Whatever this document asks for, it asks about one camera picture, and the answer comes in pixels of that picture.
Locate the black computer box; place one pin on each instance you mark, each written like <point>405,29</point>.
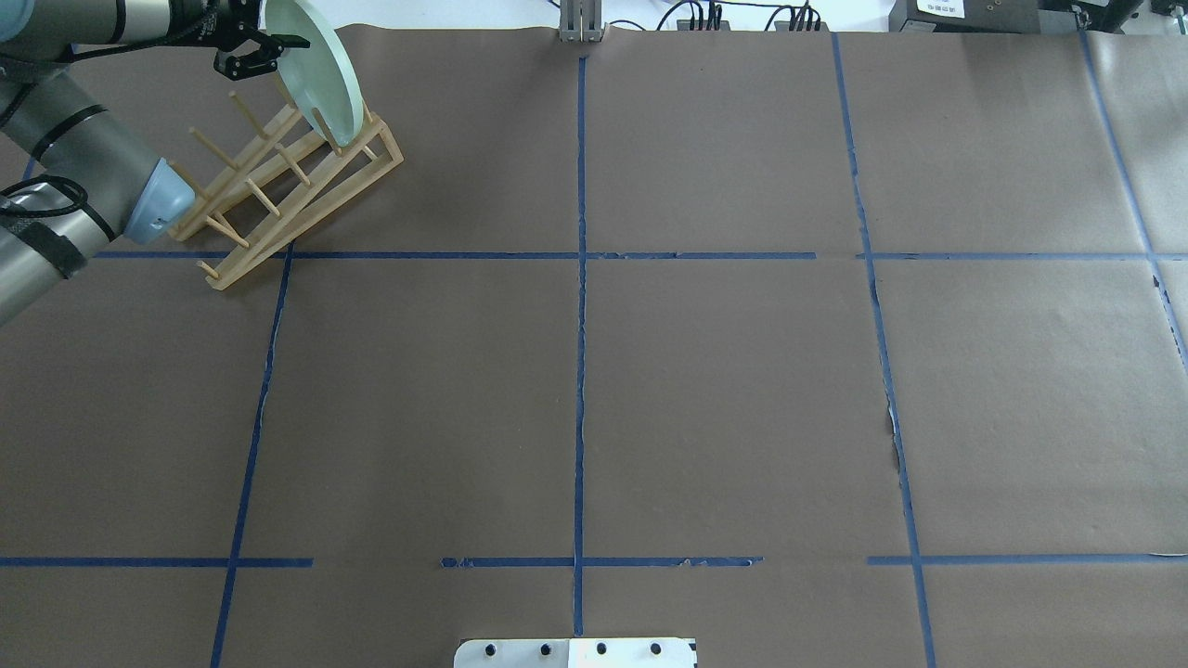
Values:
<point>1016,17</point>

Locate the orange black usb hub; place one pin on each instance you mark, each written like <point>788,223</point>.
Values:
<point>704,18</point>

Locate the aluminium frame post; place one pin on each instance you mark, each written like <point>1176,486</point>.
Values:
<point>580,21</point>

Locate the green ceramic plate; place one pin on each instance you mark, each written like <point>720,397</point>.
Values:
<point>320,79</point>

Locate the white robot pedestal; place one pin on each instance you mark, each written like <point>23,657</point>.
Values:
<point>664,651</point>

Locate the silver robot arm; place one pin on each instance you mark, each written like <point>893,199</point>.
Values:
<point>100,181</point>

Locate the wooden plate rack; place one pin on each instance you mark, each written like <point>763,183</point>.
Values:
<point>289,178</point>

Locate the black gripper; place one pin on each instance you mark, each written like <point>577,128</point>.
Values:
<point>234,16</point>

